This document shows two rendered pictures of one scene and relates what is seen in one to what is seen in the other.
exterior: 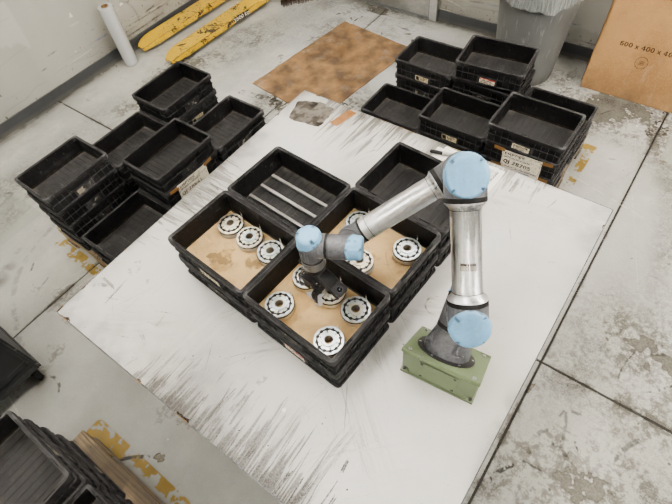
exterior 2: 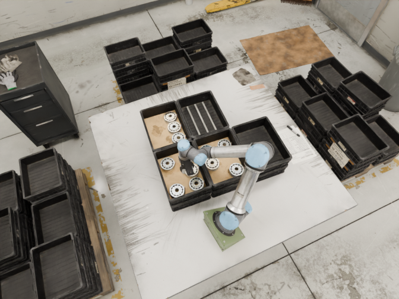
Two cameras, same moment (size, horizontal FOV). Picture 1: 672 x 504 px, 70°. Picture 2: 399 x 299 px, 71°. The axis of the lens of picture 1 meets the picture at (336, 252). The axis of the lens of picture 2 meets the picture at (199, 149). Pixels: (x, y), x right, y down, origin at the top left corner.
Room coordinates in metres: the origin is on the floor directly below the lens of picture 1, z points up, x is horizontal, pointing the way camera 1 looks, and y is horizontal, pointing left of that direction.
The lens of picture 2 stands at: (0.07, -0.39, 2.62)
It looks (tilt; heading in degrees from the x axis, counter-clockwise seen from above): 59 degrees down; 25
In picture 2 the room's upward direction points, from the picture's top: 2 degrees counter-clockwise
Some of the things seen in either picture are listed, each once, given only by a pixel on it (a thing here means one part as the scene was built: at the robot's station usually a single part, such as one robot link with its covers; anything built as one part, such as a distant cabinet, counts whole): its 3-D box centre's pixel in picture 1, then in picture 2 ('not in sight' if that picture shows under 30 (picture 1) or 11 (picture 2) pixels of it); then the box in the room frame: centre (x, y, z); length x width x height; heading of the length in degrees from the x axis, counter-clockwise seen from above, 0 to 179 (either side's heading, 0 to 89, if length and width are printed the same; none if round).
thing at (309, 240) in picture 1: (311, 245); (184, 148); (0.84, 0.07, 1.15); 0.09 x 0.08 x 0.11; 75
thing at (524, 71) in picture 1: (490, 88); (354, 104); (2.40, -1.09, 0.37); 0.42 x 0.34 x 0.46; 47
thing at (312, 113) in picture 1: (310, 111); (243, 76); (2.02, 0.02, 0.71); 0.22 x 0.19 x 0.01; 47
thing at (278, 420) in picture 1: (344, 302); (208, 175); (1.08, 0.00, 0.35); 1.60 x 1.60 x 0.70; 47
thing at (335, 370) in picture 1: (317, 304); (181, 172); (0.80, 0.09, 0.87); 0.40 x 0.30 x 0.11; 43
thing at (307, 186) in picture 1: (290, 197); (202, 117); (1.30, 0.14, 0.87); 0.40 x 0.30 x 0.11; 43
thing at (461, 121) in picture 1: (458, 135); (320, 121); (2.10, -0.82, 0.31); 0.40 x 0.30 x 0.34; 47
